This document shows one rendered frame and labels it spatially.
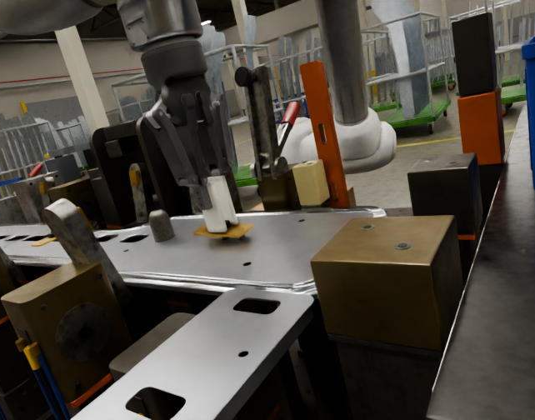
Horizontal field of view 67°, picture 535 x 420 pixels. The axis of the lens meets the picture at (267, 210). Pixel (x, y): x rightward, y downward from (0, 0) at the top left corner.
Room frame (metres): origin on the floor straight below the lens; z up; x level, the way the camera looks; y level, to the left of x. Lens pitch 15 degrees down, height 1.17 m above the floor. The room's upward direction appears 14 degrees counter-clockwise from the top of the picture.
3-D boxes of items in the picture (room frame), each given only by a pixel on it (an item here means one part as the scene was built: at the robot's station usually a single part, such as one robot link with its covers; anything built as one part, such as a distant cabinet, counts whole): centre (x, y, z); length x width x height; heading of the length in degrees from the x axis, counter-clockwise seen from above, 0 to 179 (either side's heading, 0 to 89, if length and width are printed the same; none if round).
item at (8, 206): (1.31, 0.80, 0.88); 0.12 x 0.07 x 0.36; 143
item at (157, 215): (0.61, 0.17, 1.02); 0.03 x 0.03 x 0.07
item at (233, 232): (0.53, 0.07, 1.02); 0.08 x 0.04 x 0.01; 53
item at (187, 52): (0.53, 0.07, 1.21); 0.08 x 0.07 x 0.09; 143
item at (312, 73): (0.60, -0.11, 0.95); 0.03 x 0.01 x 0.50; 53
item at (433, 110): (7.12, -2.89, 0.89); 1.90 x 1.00 x 1.77; 146
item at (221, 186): (0.54, 0.06, 1.05); 0.03 x 0.01 x 0.07; 53
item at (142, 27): (0.53, 0.07, 1.28); 0.09 x 0.09 x 0.06
